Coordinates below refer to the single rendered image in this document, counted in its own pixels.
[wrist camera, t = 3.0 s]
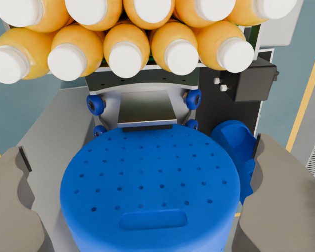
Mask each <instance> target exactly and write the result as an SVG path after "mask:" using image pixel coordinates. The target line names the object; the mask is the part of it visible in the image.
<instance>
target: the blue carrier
mask: <svg viewBox="0 0 315 252"><path fill-rule="evenodd" d="M240 195H241V184H240V178H239V174H238V171H237V168H236V166H235V164H234V162H233V160H232V159H231V157H230V156H229V154H228V153H227V152H226V151H225V150H224V149H223V148H222V147H221V146H220V145H219V144H218V143H217V142H216V141H214V140H213V139H212V138H210V137H209V136H207V135H205V134H204V133H202V132H200V131H198V130H195V129H193V128H190V127H187V126H184V125H180V124H173V128H172V129H164V130H149V131H134V132H123V128H115V129H112V130H110V131H107V132H105V133H103V134H101V135H100V136H98V137H96V138H95V139H93V140H92V141H90V142H89V143H88V144H86V145H85V146H84V147H83V148H82V149H81V150H80V151H79V152H78V153H77V154H76V155H75V156H74V158H73V159H72V160H71V162H70V163H69V165H68V167H67V168H66V170H65V173H64V175H63V178H62V182H61V186H60V204H61V209H62V213H63V216H64V218H65V220H66V223H67V225H68V227H69V229H70V231H71V234H72V236H73V238H74V240H75V242H76V244H77V246H78V248H79V249H80V251H81V252H224V249H225V246H226V243H227V240H228V237H229V234H230V231H231V227H232V224H233V221H234V218H235V215H236V212H237V209H238V206H239V202H240Z"/></svg>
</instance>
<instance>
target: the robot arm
mask: <svg viewBox="0 0 315 252"><path fill-rule="evenodd" d="M252 159H254V161H255V163H256V164H255V168H254V171H253V175H252V178H251V181H250V186H251V188H252V190H253V194H252V195H250V196H248V197H247V198H246V199H245V200H244V203H243V207H242V210H241V214H240V217H239V221H238V224H237V228H236V231H235V235H234V239H233V243H232V248H231V249H232V252H315V177H314V175H313V174H312V173H311V172H310V171H309V170H308V169H307V168H306V167H305V166H304V165H303V164H302V163H301V162H300V161H299V160H298V159H297V158H296V157H294V156H293V155H292V154H291V153H290V152H289V151H288V150H286V149H285V148H284V147H283V146H282V145H281V144H280V143H279V142H277V141H276V140H275V139H274V138H273V137H272V136H271V135H269V134H267V133H258V136H257V140H256V143H255V147H254V151H253V154H252ZM30 172H32V168H31V165H30V162H29V159H28V156H27V153H26V151H25V149H24V146H17V147H12V148H10V149H9V150H8V151H7V152H6V153H5V154H3V155H2V156H1V157H0V252H55V249H54V246H53V243H52V240H51V238H50V236H49V234H48V232H47V230H46V228H45V226H44V224H43V222H42V220H41V218H40V216H39V214H38V213H37V212H35V211H33V210H32V206H33V204H34V201H35V195H34V193H33V191H32V189H31V187H30V185H29V183H28V181H27V180H28V177H29V175H30Z"/></svg>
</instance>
